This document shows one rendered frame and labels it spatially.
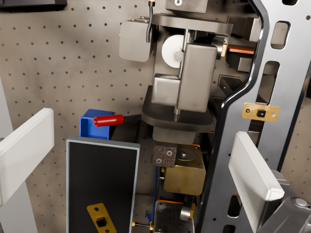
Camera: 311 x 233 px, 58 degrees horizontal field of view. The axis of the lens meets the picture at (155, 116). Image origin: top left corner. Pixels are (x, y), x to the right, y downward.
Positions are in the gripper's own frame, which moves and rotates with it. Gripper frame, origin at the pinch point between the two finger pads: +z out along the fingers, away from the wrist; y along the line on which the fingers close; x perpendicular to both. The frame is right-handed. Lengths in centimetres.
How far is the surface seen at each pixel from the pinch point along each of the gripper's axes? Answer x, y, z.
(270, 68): -3, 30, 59
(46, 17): 2, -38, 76
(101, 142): -15.8, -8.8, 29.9
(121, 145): -15.8, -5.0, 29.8
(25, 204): -133, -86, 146
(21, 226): -154, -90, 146
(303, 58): 2, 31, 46
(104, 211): -31.5, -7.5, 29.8
